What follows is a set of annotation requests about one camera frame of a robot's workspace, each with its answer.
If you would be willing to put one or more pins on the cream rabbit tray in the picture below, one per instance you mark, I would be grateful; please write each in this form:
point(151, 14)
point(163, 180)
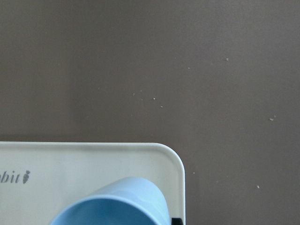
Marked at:
point(39, 179)

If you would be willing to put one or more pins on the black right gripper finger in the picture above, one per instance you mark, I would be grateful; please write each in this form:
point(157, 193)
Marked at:
point(176, 221)

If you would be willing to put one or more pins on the blue cup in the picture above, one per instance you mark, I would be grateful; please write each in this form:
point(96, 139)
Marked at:
point(129, 201)

